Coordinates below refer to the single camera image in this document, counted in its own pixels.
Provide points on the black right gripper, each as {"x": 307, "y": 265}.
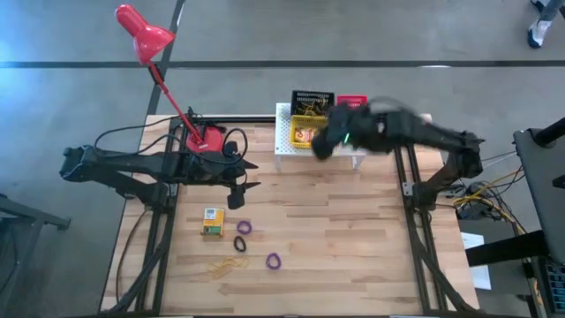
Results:
{"x": 353, "y": 128}

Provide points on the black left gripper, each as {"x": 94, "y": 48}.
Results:
{"x": 227, "y": 170}

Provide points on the red plastic basket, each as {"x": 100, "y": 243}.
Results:
{"x": 353, "y": 100}

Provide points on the thin yellow rubber band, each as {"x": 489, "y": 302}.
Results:
{"x": 304, "y": 107}
{"x": 317, "y": 109}

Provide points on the yellow green staples box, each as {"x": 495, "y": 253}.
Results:
{"x": 304, "y": 134}
{"x": 213, "y": 222}

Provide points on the yellow plastic basket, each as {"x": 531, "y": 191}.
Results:
{"x": 304, "y": 120}

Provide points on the black plastic basket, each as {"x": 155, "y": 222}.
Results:
{"x": 300, "y": 97}

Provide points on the yellow rubber band pile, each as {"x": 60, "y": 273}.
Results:
{"x": 227, "y": 265}

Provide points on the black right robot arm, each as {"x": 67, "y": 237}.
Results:
{"x": 441, "y": 141}

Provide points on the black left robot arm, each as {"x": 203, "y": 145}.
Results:
{"x": 132, "y": 165}

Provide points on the red desk lamp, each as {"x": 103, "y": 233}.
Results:
{"x": 205, "y": 141}

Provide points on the white perforated metal riser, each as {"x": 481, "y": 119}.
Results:
{"x": 282, "y": 141}

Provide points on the black flat bar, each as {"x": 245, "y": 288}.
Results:
{"x": 503, "y": 249}

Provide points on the white paper sheet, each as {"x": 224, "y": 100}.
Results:
{"x": 482, "y": 278}

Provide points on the dark grey side cart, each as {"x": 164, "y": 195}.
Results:
{"x": 545, "y": 185}

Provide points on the person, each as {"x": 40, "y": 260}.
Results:
{"x": 538, "y": 33}

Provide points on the grey metal bench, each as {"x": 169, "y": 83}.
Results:
{"x": 31, "y": 215}

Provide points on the keyboard with lit keys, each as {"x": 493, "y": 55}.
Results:
{"x": 557, "y": 282}

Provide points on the black aluminium table frame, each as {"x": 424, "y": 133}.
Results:
{"x": 256, "y": 118}

